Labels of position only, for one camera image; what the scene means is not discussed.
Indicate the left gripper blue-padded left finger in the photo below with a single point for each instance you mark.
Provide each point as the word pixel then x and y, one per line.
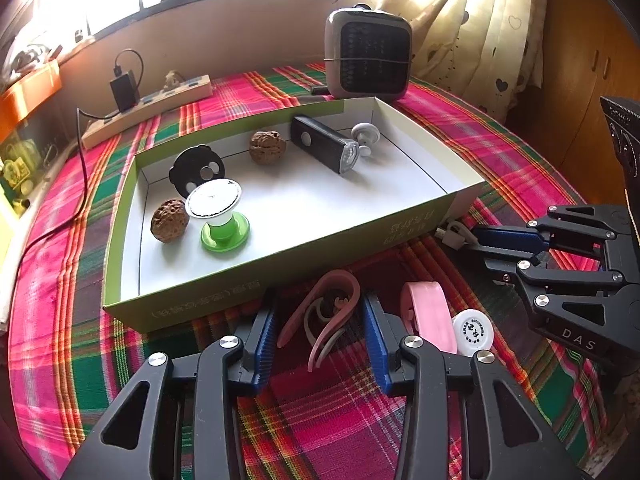
pixel 252 371

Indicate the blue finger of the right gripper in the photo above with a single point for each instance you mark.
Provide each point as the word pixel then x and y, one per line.
pixel 501 263
pixel 509 240

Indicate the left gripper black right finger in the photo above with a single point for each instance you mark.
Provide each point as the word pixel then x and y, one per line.
pixel 383 332

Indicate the pink cable clip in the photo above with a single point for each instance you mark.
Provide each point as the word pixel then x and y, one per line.
pixel 424 312

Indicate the pink earhook clip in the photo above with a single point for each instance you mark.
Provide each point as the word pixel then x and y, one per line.
pixel 323 315

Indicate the white round jar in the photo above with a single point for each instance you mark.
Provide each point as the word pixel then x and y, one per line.
pixel 473 331

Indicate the green white spool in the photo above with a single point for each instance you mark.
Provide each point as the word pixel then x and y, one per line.
pixel 214 202

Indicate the brown walnut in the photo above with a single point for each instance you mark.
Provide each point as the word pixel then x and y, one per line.
pixel 169 221
pixel 267 147

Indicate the white mushroom hook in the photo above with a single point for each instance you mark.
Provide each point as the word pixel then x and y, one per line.
pixel 366 135

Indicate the black round disc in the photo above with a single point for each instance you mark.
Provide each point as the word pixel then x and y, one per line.
pixel 193 167

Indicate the black bike light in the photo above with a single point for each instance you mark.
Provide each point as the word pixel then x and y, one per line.
pixel 331 148

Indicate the green white cardboard box tray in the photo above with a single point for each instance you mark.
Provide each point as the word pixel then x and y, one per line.
pixel 304 218

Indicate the cream heart curtain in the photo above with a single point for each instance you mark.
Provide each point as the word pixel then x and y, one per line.
pixel 485 52

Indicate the grey portable heater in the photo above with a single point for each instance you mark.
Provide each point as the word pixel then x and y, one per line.
pixel 367 53

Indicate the beige power strip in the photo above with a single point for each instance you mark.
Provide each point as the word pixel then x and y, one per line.
pixel 150 106

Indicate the white plug on strip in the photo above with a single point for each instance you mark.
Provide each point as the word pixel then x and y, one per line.
pixel 173 79

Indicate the black charger adapter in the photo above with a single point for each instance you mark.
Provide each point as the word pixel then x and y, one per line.
pixel 125 90

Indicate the orange storage tray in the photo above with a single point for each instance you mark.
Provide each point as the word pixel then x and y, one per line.
pixel 27 94

